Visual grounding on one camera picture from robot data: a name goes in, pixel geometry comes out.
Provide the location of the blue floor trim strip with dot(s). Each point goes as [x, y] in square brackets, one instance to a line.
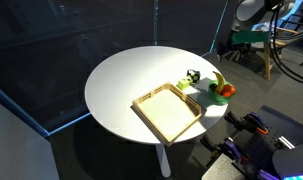
[21, 110]

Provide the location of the grey robot base blue light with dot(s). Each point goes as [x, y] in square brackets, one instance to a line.
[292, 160]

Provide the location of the purple clamp with orange tip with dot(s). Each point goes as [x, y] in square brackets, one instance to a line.
[254, 123]

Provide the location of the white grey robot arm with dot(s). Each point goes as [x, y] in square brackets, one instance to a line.
[254, 11]

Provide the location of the yellow banana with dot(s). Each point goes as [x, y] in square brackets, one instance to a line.
[220, 83]

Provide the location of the wooden chair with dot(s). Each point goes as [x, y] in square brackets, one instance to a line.
[267, 60]

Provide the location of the black checkered puzzle toy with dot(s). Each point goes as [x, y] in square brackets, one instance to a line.
[193, 76]

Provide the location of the orange fruit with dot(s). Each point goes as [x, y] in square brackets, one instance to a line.
[229, 90]

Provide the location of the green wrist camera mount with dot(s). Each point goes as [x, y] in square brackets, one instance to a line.
[249, 36]

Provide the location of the lime green cube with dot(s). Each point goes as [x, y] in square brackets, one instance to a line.
[182, 84]

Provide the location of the black perforated mounting board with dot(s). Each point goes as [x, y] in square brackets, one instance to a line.
[267, 146]

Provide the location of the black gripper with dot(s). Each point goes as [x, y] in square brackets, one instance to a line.
[237, 47]

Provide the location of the light wooden slotted crate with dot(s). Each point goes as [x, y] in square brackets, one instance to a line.
[167, 113]

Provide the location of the white table base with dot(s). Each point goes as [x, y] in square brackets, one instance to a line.
[163, 160]

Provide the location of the purple black clamp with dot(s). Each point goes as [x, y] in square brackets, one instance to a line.
[229, 150]

